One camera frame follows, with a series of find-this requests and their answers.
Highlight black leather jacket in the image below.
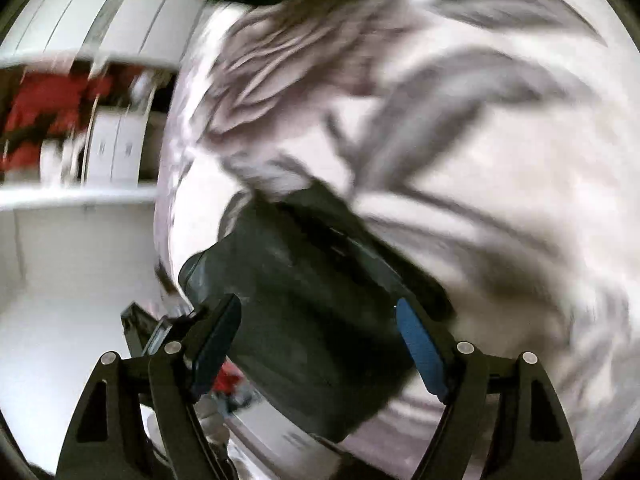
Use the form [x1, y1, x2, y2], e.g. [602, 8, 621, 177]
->
[178, 183, 454, 442]

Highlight red clothes in wardrobe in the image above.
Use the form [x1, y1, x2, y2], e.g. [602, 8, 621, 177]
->
[1, 61, 143, 174]

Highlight white drawer unit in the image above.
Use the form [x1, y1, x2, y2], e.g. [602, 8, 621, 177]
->
[84, 107, 148, 185]

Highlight floral grey white bedspread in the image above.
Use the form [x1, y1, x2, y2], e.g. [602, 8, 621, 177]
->
[155, 0, 639, 479]

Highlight white wardrobe with shelves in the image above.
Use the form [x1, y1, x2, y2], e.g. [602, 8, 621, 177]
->
[1, 0, 206, 301]

